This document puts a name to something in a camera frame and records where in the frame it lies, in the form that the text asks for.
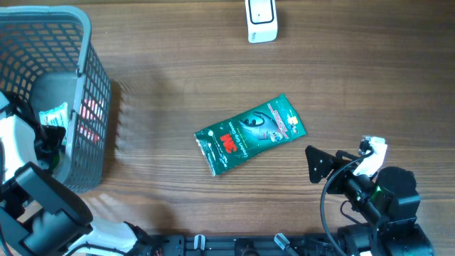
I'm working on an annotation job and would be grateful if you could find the grey plastic mesh basket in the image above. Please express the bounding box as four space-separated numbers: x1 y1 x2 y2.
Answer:
1 6 112 193

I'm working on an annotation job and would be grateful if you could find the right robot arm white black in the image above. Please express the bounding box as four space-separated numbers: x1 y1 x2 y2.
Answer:
305 143 435 256

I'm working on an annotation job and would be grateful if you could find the small red snack packet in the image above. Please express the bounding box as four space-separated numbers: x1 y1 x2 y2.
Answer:
78 99 104 143

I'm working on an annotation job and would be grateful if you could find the white barcode scanner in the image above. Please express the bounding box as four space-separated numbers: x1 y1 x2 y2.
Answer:
245 0 278 44

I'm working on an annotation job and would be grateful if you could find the green 3M gloves packet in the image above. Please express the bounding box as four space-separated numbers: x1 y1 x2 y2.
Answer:
194 94 307 176

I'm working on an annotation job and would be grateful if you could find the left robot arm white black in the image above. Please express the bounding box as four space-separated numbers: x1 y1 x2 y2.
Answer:
1 92 155 255

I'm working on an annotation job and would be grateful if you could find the light teal tissue pack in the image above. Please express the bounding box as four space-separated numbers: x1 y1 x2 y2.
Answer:
39 102 69 129

